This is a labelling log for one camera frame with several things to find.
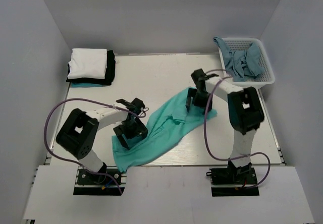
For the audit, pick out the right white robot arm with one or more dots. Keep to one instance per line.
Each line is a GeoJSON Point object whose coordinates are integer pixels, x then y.
{"type": "Point", "coordinates": [244, 107]}

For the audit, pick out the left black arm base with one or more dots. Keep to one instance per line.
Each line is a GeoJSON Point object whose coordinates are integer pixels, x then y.
{"type": "Point", "coordinates": [87, 184]}

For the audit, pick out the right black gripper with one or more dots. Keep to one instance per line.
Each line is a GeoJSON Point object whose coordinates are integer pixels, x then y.
{"type": "Point", "coordinates": [192, 93]}

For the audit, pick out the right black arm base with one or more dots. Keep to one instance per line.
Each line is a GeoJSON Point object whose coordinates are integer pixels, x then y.
{"type": "Point", "coordinates": [223, 184]}

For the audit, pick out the grey blue crumpled t shirt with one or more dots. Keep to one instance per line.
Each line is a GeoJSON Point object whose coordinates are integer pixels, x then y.
{"type": "Point", "coordinates": [241, 64]}

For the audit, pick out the teal green t shirt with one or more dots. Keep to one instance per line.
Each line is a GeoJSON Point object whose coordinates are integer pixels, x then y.
{"type": "Point", "coordinates": [166, 128]}

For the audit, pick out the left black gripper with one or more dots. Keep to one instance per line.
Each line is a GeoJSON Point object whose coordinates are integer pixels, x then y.
{"type": "Point", "coordinates": [141, 129]}

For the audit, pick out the white plastic basket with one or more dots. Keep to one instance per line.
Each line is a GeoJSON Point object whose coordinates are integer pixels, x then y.
{"type": "Point", "coordinates": [267, 77]}

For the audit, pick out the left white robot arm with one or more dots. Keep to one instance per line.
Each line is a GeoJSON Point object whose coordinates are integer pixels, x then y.
{"type": "Point", "coordinates": [77, 135]}

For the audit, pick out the folded teal t shirt bottom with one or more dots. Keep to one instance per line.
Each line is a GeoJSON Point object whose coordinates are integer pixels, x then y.
{"type": "Point", "coordinates": [84, 85]}

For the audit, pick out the folded black t shirt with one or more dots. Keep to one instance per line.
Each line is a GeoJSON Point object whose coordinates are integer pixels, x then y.
{"type": "Point", "coordinates": [109, 74]}

